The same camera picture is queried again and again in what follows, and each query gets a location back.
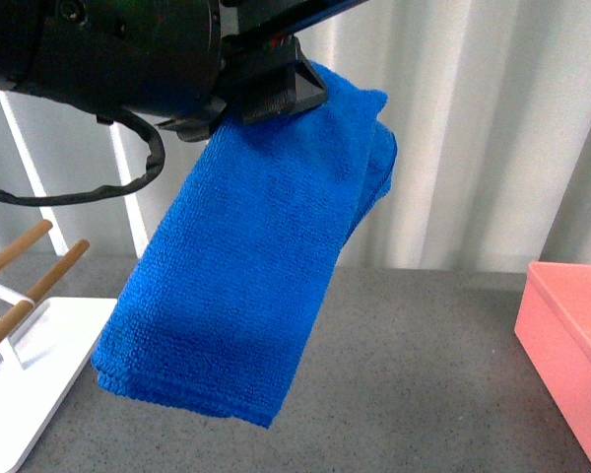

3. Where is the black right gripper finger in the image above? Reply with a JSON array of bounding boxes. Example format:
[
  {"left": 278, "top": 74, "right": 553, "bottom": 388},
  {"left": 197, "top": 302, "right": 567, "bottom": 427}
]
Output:
[{"left": 216, "top": 36, "right": 328, "bottom": 144}]

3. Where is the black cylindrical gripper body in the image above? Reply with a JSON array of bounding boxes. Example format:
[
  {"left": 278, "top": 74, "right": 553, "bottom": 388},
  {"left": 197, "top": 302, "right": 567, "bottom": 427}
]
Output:
[{"left": 0, "top": 1, "right": 351, "bottom": 131}]

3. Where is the blue microfiber cloth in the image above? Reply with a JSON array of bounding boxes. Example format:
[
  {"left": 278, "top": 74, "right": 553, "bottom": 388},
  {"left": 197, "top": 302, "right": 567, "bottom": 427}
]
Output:
[{"left": 92, "top": 67, "right": 397, "bottom": 428}]

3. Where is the wooden rack rod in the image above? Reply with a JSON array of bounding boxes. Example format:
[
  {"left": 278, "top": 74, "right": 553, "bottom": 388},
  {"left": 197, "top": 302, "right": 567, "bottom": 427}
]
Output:
[
  {"left": 0, "top": 219, "right": 53, "bottom": 270},
  {"left": 0, "top": 301, "right": 34, "bottom": 343},
  {"left": 26, "top": 238, "right": 91, "bottom": 304}
]

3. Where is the white towel rack stand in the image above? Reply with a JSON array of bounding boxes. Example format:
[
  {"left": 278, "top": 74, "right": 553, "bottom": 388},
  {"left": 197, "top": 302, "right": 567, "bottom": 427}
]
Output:
[{"left": 0, "top": 297, "right": 116, "bottom": 472}]

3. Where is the pink plastic box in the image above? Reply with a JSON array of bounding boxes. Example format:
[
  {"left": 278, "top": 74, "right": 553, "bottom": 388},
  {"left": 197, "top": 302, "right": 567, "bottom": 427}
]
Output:
[{"left": 514, "top": 261, "right": 591, "bottom": 462}]

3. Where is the black cable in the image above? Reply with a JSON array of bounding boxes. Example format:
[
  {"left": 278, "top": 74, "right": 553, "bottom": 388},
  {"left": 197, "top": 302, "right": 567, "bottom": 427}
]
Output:
[{"left": 0, "top": 108, "right": 165, "bottom": 206}]

